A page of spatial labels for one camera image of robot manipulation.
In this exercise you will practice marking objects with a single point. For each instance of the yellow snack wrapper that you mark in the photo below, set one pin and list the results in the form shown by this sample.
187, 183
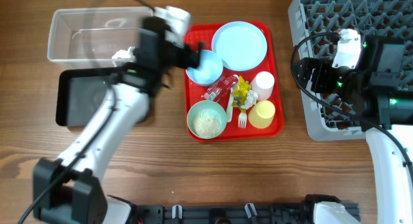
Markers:
240, 94

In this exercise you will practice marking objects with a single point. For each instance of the white rice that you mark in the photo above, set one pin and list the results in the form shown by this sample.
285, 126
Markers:
206, 125

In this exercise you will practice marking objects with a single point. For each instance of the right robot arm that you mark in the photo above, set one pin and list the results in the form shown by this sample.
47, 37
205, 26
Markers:
362, 82

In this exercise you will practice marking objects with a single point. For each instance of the black plastic tray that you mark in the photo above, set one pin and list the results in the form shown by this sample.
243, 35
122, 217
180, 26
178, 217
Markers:
82, 91

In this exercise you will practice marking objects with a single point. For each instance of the white plastic spoon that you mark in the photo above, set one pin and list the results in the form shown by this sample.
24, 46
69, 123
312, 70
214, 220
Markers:
229, 110

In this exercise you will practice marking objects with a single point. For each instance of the white plastic fork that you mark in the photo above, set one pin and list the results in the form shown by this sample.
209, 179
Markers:
242, 119

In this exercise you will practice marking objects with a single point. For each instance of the light blue plate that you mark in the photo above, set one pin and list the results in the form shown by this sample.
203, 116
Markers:
242, 46

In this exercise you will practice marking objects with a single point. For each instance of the green bowl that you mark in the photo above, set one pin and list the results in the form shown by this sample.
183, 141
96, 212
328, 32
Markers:
207, 105

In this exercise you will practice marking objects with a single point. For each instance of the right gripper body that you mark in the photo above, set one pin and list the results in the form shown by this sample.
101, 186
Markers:
326, 80

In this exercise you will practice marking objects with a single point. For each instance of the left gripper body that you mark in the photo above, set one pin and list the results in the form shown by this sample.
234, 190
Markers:
175, 55

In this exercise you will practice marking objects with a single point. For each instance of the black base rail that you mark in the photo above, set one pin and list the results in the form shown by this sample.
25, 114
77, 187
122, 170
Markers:
276, 214

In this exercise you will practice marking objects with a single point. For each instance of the red serving tray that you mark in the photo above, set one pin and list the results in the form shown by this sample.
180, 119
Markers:
205, 33

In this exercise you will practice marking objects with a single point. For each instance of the red snack wrapper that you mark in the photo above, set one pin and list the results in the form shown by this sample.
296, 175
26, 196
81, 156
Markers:
217, 90

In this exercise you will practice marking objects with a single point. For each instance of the grey dishwasher rack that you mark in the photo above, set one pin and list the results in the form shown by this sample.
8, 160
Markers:
389, 18

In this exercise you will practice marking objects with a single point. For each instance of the light blue bowl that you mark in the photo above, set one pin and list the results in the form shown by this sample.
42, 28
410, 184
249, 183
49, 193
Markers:
208, 71

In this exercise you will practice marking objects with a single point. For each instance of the yellow plastic cup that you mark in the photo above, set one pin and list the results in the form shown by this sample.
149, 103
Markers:
262, 114

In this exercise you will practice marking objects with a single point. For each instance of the clear plastic bin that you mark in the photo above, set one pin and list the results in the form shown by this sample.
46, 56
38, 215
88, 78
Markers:
88, 37

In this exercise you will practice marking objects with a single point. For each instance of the white napkin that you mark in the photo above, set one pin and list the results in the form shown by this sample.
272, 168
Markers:
125, 54
250, 100

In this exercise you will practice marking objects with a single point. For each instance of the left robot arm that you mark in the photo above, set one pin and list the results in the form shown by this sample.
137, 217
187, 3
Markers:
68, 189

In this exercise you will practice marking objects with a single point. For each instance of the white plastic cup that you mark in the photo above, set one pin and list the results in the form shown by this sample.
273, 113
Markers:
263, 84

